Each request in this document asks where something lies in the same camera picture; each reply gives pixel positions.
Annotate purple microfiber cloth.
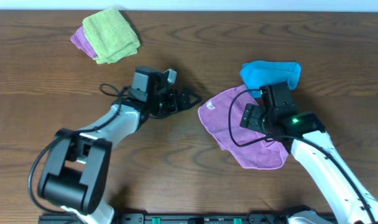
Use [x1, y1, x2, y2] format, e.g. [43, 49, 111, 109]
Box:
[198, 85, 288, 170]

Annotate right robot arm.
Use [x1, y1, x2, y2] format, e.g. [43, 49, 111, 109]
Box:
[240, 103, 378, 223]

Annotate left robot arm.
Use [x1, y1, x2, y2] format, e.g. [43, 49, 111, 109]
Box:
[27, 86, 201, 223]

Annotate blue cloth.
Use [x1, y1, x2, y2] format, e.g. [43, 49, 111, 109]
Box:
[240, 60, 302, 90]

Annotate purple folded cloth under green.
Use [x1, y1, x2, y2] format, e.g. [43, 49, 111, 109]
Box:
[70, 26, 98, 58]

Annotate right black cable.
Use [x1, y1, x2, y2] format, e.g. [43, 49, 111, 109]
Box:
[228, 88, 289, 148]

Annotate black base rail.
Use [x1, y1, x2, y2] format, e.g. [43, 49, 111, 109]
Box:
[38, 212, 336, 224]

